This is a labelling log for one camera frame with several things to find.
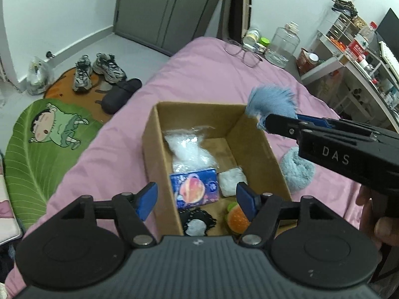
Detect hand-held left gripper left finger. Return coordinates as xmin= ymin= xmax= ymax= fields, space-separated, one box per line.
xmin=58 ymin=182 xmax=158 ymax=249

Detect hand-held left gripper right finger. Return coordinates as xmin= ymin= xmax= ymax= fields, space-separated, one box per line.
xmin=236 ymin=183 xmax=342 ymax=246

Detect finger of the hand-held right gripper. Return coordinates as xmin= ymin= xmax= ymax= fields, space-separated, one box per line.
xmin=263 ymin=113 xmax=316 ymax=143
xmin=296 ymin=114 xmax=375 ymax=135

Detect burger plush toy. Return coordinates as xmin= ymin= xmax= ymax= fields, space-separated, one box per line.
xmin=226 ymin=202 xmax=252 ymax=234

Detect white soft wad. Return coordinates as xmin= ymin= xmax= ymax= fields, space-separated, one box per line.
xmin=217 ymin=166 xmax=249 ymax=198

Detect blue knitted cloth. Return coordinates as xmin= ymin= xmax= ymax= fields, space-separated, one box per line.
xmin=244 ymin=84 xmax=299 ymax=130

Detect small black frilly pouch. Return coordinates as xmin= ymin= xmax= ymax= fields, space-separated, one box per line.
xmin=179 ymin=208 xmax=217 ymax=237

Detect blue tissue packet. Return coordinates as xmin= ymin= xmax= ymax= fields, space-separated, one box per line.
xmin=170 ymin=168 xmax=220 ymax=210

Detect clear plastic bag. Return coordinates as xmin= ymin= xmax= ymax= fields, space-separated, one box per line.
xmin=163 ymin=126 xmax=219 ymax=174

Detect brown cardboard box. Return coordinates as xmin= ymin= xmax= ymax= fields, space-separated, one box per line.
xmin=142 ymin=101 xmax=292 ymax=238

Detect person's right hand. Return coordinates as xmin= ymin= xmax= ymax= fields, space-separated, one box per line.
xmin=357 ymin=186 xmax=399 ymax=251

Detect light blue fluffy plush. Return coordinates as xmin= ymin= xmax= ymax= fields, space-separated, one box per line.
xmin=279 ymin=147 xmax=316 ymax=192

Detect white desk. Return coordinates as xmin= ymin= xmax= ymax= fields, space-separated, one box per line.
xmin=300 ymin=30 xmax=399 ymax=132

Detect dark framed eyeglasses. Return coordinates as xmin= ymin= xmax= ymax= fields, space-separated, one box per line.
xmin=225 ymin=39 xmax=263 ymax=68

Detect large clear jar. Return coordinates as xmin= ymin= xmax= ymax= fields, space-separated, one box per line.
xmin=264 ymin=21 xmax=300 ymax=69

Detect red label water bottle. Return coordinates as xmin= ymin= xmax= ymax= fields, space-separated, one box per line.
xmin=347 ymin=21 xmax=378 ymax=67

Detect white labelled tub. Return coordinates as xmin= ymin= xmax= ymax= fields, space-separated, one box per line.
xmin=242 ymin=28 xmax=261 ymax=51

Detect white keyboard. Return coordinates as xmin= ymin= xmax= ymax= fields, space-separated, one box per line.
xmin=378 ymin=41 xmax=399 ymax=80

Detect black slipper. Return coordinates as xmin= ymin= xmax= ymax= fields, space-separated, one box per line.
xmin=101 ymin=78 xmax=143 ymax=114

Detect dark clutter pile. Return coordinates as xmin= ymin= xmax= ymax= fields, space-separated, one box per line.
xmin=332 ymin=0 xmax=358 ymax=15

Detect green leaf cartoon rug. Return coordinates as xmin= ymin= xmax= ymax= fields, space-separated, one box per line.
xmin=3 ymin=98 xmax=103 ymax=230

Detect black monitor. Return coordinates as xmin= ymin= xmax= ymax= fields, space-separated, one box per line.
xmin=375 ymin=7 xmax=399 ymax=49

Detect brown rug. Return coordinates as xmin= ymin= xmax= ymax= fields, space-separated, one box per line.
xmin=43 ymin=65 xmax=125 ymax=123

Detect grey sneaker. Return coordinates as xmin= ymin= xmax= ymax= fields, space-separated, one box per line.
xmin=72 ymin=55 xmax=93 ymax=93
xmin=92 ymin=53 xmax=128 ymax=84

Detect grey door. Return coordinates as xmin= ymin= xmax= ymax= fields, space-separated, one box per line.
xmin=113 ymin=0 xmax=233 ymax=57

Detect small crumpled plastic bag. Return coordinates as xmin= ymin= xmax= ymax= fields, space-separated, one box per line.
xmin=26 ymin=56 xmax=54 ymax=96

